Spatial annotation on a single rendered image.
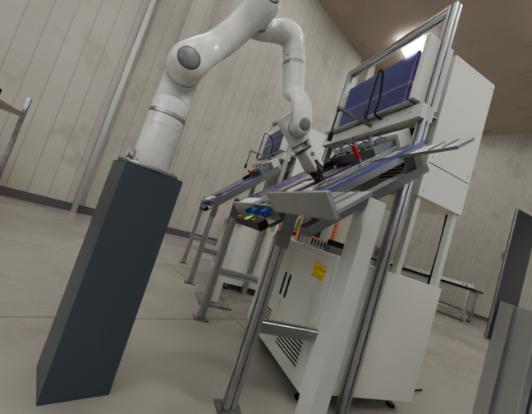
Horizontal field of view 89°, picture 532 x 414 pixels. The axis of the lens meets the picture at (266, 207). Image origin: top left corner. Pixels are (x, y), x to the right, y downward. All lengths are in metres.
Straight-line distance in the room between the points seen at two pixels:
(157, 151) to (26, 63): 4.15
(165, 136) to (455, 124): 1.34
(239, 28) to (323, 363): 1.11
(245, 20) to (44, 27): 4.19
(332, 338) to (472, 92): 1.41
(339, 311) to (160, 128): 0.77
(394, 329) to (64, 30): 5.07
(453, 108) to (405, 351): 1.18
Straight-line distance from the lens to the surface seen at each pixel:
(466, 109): 1.75
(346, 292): 0.83
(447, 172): 1.59
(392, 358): 1.53
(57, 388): 1.06
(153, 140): 0.94
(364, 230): 0.83
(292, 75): 1.19
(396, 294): 1.42
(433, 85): 1.52
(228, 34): 1.11
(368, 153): 1.34
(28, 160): 4.86
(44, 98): 4.92
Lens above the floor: 0.64
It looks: 4 degrees up
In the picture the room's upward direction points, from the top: 18 degrees clockwise
